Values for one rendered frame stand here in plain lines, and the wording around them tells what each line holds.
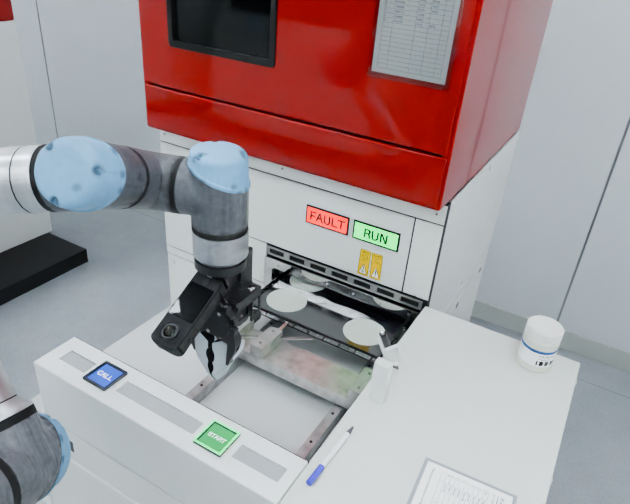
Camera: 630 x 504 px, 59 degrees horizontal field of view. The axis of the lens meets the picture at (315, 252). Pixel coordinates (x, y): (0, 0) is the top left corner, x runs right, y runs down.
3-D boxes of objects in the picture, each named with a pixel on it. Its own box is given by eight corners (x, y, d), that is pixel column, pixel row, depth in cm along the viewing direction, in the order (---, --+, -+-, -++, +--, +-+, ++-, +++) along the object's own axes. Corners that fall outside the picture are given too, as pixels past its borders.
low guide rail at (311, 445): (384, 347, 139) (386, 337, 138) (391, 350, 138) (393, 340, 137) (271, 494, 101) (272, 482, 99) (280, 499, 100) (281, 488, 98)
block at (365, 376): (363, 376, 121) (365, 365, 119) (378, 382, 119) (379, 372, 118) (346, 398, 114) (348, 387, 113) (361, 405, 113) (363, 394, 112)
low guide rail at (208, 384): (292, 309, 150) (293, 300, 149) (298, 312, 149) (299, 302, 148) (159, 428, 112) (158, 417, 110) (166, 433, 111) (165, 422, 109)
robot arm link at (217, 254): (225, 247, 70) (175, 228, 74) (225, 278, 73) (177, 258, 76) (259, 226, 76) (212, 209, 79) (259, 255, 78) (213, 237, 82)
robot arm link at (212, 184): (195, 134, 73) (258, 143, 72) (198, 210, 79) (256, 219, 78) (171, 154, 66) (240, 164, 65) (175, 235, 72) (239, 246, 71)
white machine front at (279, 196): (172, 248, 173) (165, 121, 153) (420, 348, 140) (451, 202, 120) (165, 252, 171) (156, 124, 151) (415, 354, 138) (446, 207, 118)
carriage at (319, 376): (239, 331, 135) (239, 321, 134) (376, 392, 121) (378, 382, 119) (218, 348, 129) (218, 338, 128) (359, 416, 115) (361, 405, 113)
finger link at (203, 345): (234, 361, 90) (234, 315, 85) (210, 382, 85) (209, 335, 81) (219, 354, 91) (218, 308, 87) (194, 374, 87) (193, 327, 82)
